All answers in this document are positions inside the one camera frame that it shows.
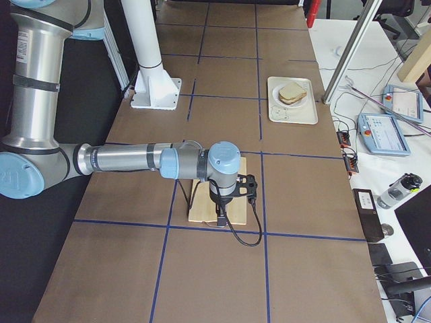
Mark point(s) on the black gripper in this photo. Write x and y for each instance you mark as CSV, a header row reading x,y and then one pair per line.
x,y
221,200

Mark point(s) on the brown bread slice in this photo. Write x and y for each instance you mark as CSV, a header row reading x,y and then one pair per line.
x,y
291,93

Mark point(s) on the white round plate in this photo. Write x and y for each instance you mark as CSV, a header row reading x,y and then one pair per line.
x,y
276,96

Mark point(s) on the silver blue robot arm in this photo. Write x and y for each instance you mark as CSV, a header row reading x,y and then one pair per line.
x,y
33,160

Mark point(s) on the wooden cutting board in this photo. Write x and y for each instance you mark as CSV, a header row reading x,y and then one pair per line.
x,y
204,209

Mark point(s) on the cream bear tray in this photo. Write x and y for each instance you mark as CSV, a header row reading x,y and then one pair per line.
x,y
306,113

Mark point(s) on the orange relay module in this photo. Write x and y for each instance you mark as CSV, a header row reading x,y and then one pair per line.
x,y
344,138

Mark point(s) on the black rectangular box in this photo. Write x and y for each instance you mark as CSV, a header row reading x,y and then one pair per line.
x,y
368,215

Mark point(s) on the near blue teach pendant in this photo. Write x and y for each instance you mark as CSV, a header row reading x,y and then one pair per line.
x,y
382,135

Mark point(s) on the blue teach pendant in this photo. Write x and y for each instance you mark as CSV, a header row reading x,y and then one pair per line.
x,y
382,135
407,102

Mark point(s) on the far blue teach pendant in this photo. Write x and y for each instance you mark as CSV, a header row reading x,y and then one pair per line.
x,y
407,102

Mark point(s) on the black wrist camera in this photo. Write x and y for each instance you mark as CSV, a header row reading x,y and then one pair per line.
x,y
246,185

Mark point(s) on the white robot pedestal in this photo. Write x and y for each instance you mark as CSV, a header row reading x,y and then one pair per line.
x,y
154,88

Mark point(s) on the aluminium frame post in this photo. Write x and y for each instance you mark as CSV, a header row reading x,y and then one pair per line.
x,y
366,17

